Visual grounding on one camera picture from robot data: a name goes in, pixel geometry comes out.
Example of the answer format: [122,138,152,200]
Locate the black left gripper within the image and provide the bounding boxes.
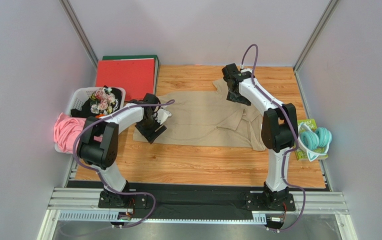
[135,113,167,144]

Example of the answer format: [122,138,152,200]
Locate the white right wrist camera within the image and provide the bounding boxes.
[240,66,253,78]

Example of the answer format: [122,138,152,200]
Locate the aluminium frame rail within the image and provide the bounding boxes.
[38,183,357,240]

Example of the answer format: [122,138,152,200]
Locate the teal cat-ear headphones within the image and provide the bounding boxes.
[296,122,333,163]

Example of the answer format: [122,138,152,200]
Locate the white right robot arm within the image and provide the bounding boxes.
[222,63,298,211]

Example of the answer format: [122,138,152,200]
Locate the green folder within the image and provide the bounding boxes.
[102,54,160,102]

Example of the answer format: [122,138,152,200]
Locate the black floral t-shirt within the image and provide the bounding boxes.
[70,86,121,119]

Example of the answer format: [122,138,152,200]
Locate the beige t-shirt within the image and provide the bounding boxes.
[133,78,267,152]

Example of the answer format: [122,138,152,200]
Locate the green book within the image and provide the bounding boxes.
[292,118,329,161]

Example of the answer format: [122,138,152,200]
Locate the pink t-shirt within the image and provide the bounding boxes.
[53,113,86,154]

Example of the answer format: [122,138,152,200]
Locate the white laundry basket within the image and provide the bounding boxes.
[55,87,126,153]

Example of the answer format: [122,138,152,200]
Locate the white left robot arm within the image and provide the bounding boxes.
[73,93,174,208]

